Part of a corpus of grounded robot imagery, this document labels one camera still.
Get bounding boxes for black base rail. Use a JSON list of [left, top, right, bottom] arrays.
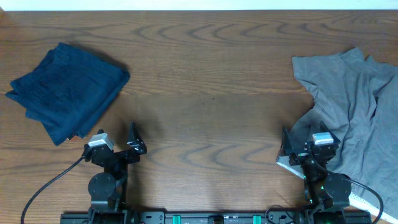
[[60, 209, 372, 224]]

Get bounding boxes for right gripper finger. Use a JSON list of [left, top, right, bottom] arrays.
[[280, 127, 293, 156], [320, 121, 340, 144]]

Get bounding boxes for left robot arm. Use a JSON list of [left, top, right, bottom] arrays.
[[82, 121, 147, 212]]

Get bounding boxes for grey shorts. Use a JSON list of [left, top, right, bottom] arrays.
[[289, 48, 397, 223]]

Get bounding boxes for folded dark blue garment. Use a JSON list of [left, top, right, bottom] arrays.
[[6, 42, 130, 146]]

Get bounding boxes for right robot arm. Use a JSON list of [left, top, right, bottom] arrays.
[[281, 122, 351, 213]]

